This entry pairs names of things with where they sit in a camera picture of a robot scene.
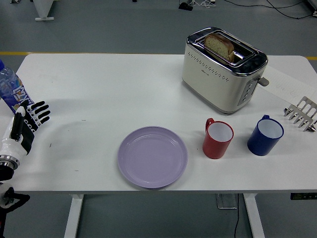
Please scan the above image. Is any white paper sheet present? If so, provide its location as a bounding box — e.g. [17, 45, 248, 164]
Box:
[259, 64, 317, 106]

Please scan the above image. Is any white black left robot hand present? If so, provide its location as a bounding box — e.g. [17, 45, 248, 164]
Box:
[0, 100, 52, 161]

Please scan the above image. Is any blue mug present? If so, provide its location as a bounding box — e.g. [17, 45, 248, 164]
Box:
[247, 115, 285, 157]

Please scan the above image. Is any black floor cable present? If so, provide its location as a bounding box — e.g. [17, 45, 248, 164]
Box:
[233, 194, 240, 238]

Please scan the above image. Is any silver toast rack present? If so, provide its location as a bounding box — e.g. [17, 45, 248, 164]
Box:
[283, 96, 317, 132]

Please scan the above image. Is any grey floor socket plate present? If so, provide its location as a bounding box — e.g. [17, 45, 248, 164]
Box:
[216, 193, 238, 210]

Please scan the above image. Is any blue labelled drink bottle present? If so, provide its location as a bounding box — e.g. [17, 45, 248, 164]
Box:
[0, 59, 35, 115]

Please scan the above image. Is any black table control panel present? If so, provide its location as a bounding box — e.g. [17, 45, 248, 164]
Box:
[290, 192, 317, 200]

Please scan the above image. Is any cream chrome toaster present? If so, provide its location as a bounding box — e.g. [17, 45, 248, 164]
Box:
[181, 26, 270, 116]

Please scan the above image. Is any red mug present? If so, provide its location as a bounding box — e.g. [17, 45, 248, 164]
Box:
[202, 118, 235, 160]

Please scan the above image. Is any purple plate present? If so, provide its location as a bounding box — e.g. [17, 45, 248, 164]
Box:
[117, 126, 188, 190]

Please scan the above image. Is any white stand base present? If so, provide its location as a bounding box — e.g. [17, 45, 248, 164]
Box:
[32, 0, 56, 21]

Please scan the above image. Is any white table leg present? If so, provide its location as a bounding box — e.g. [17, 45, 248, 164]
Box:
[242, 193, 266, 238]
[63, 194, 84, 238]

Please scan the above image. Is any bread slice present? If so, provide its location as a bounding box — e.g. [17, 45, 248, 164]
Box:
[204, 33, 235, 62]

